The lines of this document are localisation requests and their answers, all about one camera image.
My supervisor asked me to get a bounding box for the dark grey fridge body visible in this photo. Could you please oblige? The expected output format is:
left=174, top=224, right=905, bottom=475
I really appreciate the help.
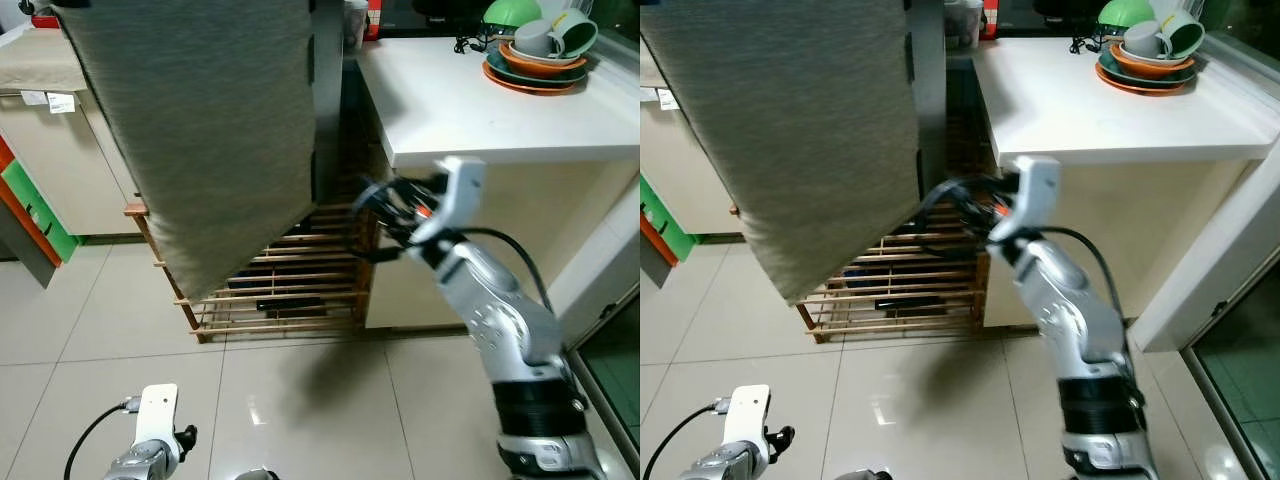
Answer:
left=905, top=0, right=951, bottom=191
left=305, top=0, right=346, bottom=201

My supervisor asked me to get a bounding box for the white counter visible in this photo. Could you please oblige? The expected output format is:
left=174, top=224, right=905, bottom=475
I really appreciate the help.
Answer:
left=355, top=35, right=641, bottom=331
left=970, top=35, right=1280, bottom=329

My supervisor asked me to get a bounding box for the dark green plate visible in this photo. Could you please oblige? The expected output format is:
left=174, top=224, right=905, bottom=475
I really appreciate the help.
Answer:
left=485, top=50, right=591, bottom=86
left=1097, top=50, right=1201, bottom=89

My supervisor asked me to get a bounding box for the orange plate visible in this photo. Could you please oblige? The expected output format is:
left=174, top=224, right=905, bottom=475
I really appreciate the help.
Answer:
left=482, top=60, right=591, bottom=98
left=1095, top=62, right=1199, bottom=98

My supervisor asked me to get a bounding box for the wooden slatted rack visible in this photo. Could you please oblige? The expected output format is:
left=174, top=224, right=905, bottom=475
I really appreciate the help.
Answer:
left=125, top=195, right=376, bottom=344
left=730, top=205, right=991, bottom=344

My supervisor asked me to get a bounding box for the glass sliding door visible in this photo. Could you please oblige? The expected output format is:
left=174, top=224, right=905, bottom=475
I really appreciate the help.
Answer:
left=1180, top=260, right=1280, bottom=480
left=570, top=290, right=641, bottom=451

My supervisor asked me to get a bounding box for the orange bowl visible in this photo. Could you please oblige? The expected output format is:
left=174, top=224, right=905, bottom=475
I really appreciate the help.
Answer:
left=498, top=40, right=586, bottom=79
left=1108, top=40, right=1196, bottom=79

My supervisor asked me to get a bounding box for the grey mug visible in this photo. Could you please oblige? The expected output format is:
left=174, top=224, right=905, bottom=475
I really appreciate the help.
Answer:
left=1122, top=20, right=1169, bottom=59
left=512, top=18, right=561, bottom=59

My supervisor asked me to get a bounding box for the green bowl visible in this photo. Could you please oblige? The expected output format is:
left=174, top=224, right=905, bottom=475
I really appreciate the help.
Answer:
left=1097, top=0, right=1159, bottom=31
left=482, top=0, right=546, bottom=31

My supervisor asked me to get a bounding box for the green mug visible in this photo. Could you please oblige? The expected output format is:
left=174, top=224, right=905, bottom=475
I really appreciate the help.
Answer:
left=545, top=8, right=599, bottom=59
left=1155, top=8, right=1206, bottom=59

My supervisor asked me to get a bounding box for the orange folder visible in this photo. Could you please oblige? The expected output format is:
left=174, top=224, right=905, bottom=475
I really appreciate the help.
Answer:
left=0, top=140, right=56, bottom=271
left=640, top=210, right=681, bottom=269

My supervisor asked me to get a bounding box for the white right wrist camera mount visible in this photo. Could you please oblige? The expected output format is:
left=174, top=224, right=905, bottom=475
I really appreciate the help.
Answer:
left=988, top=155, right=1061, bottom=246
left=410, top=155, right=488, bottom=246

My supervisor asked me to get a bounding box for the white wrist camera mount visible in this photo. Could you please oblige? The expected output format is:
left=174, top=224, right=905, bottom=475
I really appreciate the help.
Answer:
left=988, top=155, right=1061, bottom=246
left=410, top=155, right=488, bottom=246
left=135, top=384, right=179, bottom=446
left=722, top=385, right=771, bottom=446

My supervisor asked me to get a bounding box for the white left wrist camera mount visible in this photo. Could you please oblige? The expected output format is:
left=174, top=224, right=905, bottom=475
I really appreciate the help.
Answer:
left=135, top=384, right=179, bottom=446
left=722, top=385, right=771, bottom=446

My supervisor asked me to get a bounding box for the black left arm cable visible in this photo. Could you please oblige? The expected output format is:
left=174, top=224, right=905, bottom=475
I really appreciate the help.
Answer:
left=642, top=398, right=729, bottom=480
left=63, top=398, right=141, bottom=480

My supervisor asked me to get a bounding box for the white door frame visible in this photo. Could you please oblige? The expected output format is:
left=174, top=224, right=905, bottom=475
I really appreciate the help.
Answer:
left=1130, top=140, right=1280, bottom=353
left=545, top=175, right=641, bottom=351

